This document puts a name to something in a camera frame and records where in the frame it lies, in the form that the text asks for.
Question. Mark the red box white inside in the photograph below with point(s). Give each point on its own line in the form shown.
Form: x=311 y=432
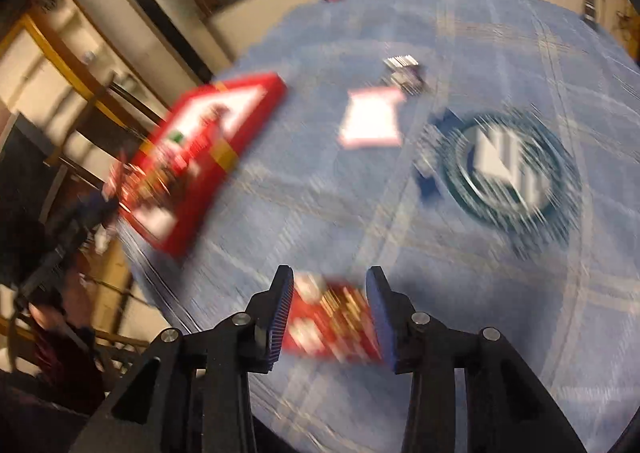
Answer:
x=200 y=153

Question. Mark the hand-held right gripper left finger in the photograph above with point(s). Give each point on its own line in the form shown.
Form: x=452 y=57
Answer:
x=280 y=315

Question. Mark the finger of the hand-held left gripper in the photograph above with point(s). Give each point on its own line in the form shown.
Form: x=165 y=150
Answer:
x=95 y=213

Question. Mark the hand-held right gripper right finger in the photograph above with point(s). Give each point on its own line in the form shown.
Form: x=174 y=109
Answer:
x=381 y=315

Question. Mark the small red snack packet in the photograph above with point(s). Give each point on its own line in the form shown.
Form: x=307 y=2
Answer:
x=332 y=320

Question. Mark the blue plaid tablecloth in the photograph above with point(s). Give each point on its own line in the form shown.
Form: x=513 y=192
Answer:
x=325 y=213

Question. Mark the standing air conditioner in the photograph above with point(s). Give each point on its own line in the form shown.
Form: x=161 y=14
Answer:
x=165 y=18

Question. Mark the white snack packet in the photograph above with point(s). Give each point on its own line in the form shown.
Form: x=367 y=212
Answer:
x=371 y=118

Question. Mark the dark snack packet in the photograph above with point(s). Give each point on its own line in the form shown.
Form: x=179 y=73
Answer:
x=405 y=73

